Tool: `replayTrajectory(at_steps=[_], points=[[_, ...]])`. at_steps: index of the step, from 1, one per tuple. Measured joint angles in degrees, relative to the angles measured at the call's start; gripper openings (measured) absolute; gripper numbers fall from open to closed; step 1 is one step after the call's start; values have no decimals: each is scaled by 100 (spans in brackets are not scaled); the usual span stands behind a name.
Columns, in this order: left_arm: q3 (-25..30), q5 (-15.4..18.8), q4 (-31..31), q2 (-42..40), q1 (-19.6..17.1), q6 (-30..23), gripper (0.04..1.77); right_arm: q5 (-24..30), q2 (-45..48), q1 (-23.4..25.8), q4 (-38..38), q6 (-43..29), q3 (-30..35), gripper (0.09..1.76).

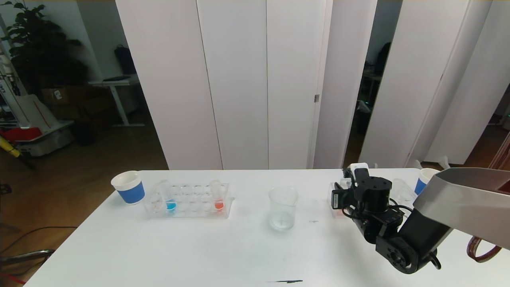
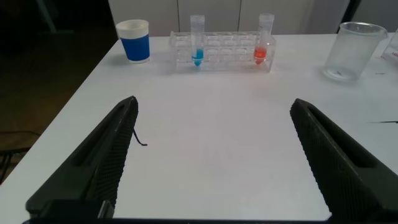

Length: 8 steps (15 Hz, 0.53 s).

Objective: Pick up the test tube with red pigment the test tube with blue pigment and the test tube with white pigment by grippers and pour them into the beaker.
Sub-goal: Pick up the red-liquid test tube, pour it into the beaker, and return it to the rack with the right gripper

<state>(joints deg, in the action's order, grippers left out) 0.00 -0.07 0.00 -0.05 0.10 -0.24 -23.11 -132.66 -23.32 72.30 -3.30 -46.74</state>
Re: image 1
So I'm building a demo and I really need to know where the brown metal stand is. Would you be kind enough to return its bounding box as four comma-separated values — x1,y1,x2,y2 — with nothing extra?
467,134,510,263

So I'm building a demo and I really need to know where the black floor cable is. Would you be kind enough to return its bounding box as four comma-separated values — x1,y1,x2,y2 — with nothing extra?
0,226,78,256

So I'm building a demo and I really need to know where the test tube with pale yellow pigment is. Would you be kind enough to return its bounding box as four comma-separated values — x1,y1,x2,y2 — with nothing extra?
392,178,417,204

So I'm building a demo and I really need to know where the white machine with red line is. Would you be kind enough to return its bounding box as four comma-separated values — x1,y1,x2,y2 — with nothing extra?
14,94,76,157

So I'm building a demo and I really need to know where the brown cardboard box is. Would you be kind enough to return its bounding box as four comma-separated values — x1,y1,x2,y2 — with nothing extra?
42,87,80,105

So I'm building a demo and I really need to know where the white robot column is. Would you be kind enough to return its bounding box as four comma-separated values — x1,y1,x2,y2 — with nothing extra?
0,40,30,129

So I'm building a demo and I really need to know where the blue and white paper cup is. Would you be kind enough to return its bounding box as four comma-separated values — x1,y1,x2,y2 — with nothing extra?
414,168,441,196
111,171,145,205

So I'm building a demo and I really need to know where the clear acrylic test tube rack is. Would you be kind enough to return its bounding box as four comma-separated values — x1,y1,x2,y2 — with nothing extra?
327,181,419,218
143,183,235,219

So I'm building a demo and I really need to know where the clear plastic beaker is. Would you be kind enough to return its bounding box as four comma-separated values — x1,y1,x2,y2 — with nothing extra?
268,186,299,231

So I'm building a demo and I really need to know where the dark green potted plant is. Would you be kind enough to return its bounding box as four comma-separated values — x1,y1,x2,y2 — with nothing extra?
2,0,90,95

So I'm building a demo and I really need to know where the test tube with blue pigment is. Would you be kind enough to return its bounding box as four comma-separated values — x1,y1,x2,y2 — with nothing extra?
158,180,177,214

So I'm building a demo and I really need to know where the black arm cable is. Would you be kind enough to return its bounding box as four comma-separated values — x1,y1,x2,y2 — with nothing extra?
427,248,442,271

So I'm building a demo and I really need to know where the black backpack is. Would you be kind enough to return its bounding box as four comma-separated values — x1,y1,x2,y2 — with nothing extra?
114,45,137,76

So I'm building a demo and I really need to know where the yellow tool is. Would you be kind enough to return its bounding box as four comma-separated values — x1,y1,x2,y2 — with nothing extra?
0,136,22,158

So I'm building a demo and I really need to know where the grey metal chair leg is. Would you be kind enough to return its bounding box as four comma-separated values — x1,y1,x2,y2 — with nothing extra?
0,250,56,267

